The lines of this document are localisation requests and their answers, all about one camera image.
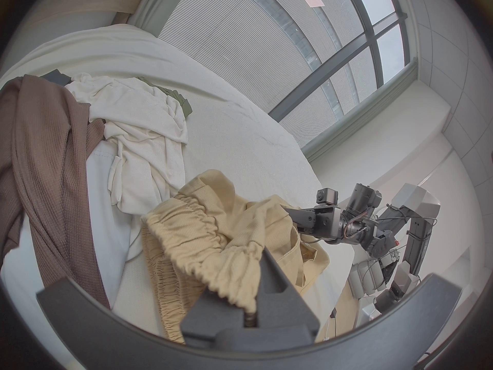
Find dark grey garment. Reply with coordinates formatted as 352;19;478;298
40;70;74;86

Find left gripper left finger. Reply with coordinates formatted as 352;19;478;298
180;287;249;341

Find bed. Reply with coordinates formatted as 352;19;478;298
0;0;357;361

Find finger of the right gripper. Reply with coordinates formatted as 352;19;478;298
284;207;317;233

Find tan shorts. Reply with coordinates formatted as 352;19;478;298
140;169;331;340

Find green garment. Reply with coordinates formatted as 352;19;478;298
135;76;193;121

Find brown garment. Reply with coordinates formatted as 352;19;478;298
0;74;112;310

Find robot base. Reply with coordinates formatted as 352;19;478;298
345;258;387;328

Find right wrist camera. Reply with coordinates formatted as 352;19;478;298
316;188;339;207

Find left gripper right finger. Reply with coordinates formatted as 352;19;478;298
255;246;320;337

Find window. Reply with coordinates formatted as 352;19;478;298
127;0;420;161

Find white garment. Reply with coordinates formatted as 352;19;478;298
65;72;189;216

